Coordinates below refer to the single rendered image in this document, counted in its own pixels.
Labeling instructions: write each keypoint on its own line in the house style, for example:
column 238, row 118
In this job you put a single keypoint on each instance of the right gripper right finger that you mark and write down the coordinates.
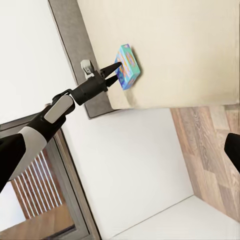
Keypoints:
column 232, row 149

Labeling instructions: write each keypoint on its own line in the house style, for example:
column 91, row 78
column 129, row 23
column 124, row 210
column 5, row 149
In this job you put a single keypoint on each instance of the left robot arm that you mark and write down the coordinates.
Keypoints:
column 44, row 126

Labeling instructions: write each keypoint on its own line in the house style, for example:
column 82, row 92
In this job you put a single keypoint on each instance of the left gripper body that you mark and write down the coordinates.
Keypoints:
column 94, row 86

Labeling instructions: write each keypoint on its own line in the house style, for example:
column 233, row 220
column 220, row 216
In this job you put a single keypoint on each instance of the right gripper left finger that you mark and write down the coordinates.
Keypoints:
column 12, row 150

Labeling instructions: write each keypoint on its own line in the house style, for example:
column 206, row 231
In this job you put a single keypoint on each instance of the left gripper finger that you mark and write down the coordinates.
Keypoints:
column 105, row 72
column 110, row 81

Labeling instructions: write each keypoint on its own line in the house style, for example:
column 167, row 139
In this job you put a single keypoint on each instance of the board game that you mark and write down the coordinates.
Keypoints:
column 129, row 69

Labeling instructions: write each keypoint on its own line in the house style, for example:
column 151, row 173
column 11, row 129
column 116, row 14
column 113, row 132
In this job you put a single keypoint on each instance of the bed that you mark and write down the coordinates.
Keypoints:
column 188, row 51

